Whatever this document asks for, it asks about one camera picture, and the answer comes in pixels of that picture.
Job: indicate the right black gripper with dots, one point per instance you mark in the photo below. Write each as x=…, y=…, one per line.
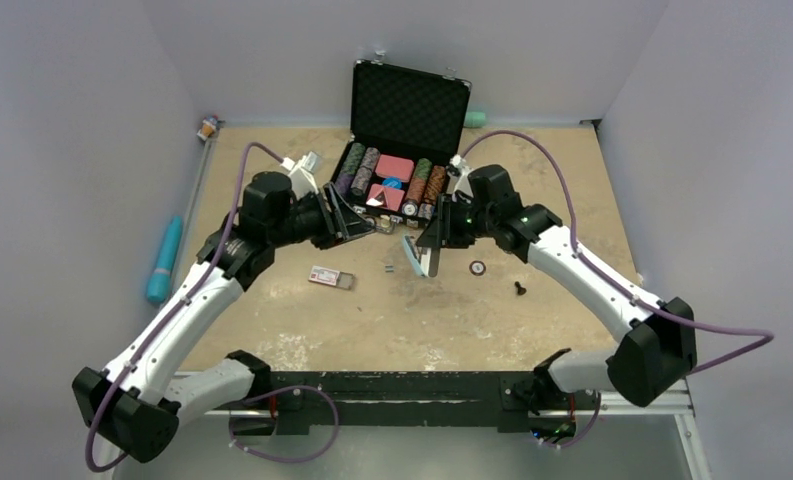
x=442, y=234

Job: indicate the aluminium frame rail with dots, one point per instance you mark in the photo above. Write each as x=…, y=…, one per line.
x=557, y=438

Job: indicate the pink card deck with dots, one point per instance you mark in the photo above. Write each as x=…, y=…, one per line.
x=389, y=166

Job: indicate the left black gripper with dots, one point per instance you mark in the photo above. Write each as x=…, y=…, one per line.
x=339, y=222

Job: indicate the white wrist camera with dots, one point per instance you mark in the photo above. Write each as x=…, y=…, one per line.
x=302, y=173
x=458, y=170

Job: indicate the red white staple box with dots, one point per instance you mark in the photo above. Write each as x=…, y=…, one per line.
x=331, y=277

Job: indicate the brown poker chip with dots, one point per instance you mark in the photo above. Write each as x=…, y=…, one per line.
x=477, y=268

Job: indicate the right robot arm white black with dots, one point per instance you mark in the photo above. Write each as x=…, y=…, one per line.
x=656, y=342

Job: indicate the small orange bottle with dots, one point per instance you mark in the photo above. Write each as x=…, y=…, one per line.
x=209, y=126

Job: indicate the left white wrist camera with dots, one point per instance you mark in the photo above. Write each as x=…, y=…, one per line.
x=302, y=173

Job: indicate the mint green cylinder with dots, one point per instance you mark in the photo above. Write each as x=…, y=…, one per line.
x=474, y=120

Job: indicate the teal cylinder tool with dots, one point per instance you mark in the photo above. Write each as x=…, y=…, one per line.
x=159, y=283

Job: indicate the blue stapler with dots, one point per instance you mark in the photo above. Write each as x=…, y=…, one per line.
x=418, y=258

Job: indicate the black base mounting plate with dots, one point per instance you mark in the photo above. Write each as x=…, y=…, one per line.
x=506, y=401

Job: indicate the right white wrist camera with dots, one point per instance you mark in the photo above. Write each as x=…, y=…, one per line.
x=458, y=170

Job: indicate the blue dealer button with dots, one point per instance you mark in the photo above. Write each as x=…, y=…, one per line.
x=392, y=182

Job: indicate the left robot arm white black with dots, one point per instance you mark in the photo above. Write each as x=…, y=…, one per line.
x=133, y=407

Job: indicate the black poker chip case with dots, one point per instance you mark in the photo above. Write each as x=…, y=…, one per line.
x=403, y=113

